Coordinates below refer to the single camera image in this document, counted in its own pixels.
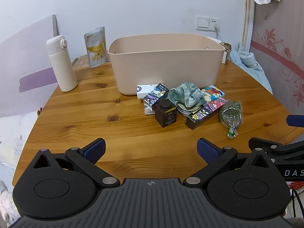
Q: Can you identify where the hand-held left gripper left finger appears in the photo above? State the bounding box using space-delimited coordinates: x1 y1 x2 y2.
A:
32 137 121 188

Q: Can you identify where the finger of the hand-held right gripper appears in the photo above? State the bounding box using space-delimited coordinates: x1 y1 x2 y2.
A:
248 137 304 158
286 115 304 127

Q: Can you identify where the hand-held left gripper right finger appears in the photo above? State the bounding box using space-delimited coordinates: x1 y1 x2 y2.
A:
185 137 274 188

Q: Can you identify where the long black cartoon box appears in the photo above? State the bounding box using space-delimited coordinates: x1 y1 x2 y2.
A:
185 98 227 131

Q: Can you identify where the black bottle with square body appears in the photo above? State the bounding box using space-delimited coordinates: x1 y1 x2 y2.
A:
155 99 177 128

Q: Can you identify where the red and blue cartoon box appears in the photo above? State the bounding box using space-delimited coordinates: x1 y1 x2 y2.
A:
201 85 225 103

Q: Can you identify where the green plaid cloth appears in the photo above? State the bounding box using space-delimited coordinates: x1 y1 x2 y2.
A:
168 82 206 108

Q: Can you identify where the blue floral print box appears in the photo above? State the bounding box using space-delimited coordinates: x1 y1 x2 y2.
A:
143 101 156 116

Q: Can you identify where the purple cartoon print box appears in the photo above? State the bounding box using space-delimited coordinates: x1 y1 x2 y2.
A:
142 83 169 105

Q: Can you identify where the white box with blue logo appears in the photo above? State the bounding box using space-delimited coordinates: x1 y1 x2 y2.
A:
137 84 162 99

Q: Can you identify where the beige plastic storage bin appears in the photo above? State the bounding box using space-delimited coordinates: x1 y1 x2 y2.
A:
107 34 226 96

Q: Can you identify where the red printed cloth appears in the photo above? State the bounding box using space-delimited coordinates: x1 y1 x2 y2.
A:
285 181 304 191

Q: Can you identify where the dried herb packet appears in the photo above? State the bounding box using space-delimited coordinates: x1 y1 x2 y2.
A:
218 100 244 139

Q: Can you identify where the round metal tin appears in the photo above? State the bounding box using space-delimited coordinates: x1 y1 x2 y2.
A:
177 103 202 117

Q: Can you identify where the light blue blanket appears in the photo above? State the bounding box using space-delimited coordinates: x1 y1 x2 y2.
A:
229 43 273 95

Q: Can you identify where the cartoon printed bed sheet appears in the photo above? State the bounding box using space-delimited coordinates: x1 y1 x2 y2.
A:
0 110 41 221

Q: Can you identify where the white thermos bottle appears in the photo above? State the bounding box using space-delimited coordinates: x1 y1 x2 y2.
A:
46 35 78 93

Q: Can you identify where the floral patterned stool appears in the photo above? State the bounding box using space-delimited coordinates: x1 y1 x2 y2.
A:
71 55 111 70

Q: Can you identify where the floral pattern headboard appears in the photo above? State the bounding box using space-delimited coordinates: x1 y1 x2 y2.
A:
242 0 304 114

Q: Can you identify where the small white and gold box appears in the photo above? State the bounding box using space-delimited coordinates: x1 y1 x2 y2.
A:
220 41 232 64

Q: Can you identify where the banana chip pouch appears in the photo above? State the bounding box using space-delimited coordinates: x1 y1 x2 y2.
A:
84 26 106 69

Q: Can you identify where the white and purple leaning board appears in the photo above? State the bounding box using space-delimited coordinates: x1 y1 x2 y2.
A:
0 14 59 118

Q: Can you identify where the black cable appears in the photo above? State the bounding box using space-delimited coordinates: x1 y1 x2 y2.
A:
291 189 304 219

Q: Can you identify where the white power plug with cable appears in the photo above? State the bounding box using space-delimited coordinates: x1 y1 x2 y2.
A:
214 24 225 42

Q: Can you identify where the white wall switch socket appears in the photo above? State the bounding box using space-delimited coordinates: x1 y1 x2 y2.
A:
196 15 221 32

